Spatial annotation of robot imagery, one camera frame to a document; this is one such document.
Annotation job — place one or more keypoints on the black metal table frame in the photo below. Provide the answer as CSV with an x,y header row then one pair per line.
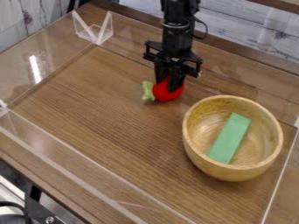
x,y
33,213

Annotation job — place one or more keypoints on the wooden bowl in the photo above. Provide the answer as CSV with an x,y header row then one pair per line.
x,y
259,148

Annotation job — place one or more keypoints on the green rectangular block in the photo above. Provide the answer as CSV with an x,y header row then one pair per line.
x,y
230,138

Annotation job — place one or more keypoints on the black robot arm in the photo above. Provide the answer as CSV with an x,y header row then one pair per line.
x,y
177,25

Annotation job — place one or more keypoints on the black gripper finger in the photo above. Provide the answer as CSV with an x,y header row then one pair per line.
x,y
161,71
176,79

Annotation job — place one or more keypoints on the red plush fruit green stem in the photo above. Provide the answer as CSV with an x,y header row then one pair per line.
x,y
157,93

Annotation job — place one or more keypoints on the clear acrylic corner bracket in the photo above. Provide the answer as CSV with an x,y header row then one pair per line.
x,y
96,34

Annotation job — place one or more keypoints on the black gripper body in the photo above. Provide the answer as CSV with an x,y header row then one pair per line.
x,y
188,60

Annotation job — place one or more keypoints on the clear acrylic tray wall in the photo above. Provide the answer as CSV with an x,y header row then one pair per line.
x,y
96,194

